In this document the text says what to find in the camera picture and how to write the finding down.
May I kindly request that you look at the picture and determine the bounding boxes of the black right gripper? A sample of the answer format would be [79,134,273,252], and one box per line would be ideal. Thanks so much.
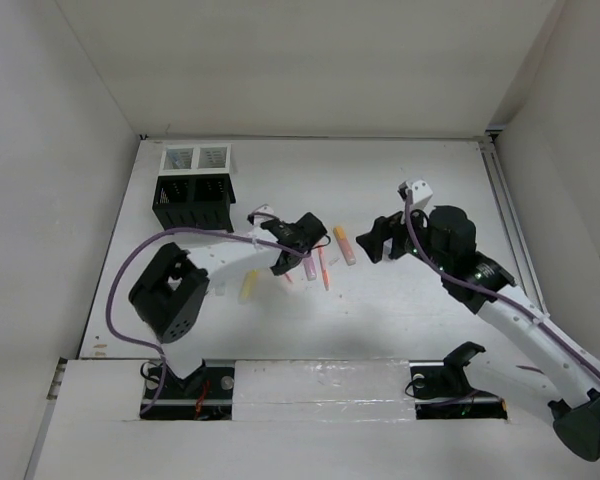
[355,199,451,274]

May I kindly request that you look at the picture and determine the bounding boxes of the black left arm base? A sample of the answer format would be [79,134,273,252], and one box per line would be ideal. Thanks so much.
[139,361,235,421]

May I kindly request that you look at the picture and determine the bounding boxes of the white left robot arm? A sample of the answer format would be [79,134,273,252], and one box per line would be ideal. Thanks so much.
[128,208,327,345]

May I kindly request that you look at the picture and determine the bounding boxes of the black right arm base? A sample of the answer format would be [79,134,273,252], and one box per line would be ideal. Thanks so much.
[404,342,508,420]

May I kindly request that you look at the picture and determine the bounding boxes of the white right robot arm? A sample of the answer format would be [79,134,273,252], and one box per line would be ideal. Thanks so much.
[356,206,600,462]

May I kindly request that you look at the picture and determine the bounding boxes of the purple highlighter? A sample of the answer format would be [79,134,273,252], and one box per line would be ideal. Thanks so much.
[303,257,317,281]

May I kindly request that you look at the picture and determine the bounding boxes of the orange double-tip pen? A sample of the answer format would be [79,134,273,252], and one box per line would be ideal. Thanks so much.
[318,247,330,291]

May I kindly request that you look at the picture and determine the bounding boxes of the orange highlighter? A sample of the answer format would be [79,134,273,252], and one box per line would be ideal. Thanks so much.
[333,226,356,266]

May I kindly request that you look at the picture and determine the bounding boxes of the yellow highlighter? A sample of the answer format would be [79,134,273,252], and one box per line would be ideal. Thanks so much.
[238,270,259,303]

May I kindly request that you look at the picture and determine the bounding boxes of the black mesh organizer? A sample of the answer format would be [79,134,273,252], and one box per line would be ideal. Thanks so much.
[152,174,236,233]

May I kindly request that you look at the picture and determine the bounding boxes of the white mesh organizer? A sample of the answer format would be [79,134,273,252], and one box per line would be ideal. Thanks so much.
[159,143,235,176]

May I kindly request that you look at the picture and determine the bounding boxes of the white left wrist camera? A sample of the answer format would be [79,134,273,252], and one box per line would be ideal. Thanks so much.
[247,204,279,228]

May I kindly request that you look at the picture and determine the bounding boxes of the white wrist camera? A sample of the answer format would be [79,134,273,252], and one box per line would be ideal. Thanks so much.
[398,179,433,210]
[247,204,279,228]

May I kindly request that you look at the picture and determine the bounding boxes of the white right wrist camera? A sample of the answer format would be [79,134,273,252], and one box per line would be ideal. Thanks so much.
[398,179,433,210]

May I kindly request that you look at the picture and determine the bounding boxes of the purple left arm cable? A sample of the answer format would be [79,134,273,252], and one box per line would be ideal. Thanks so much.
[104,212,311,406]

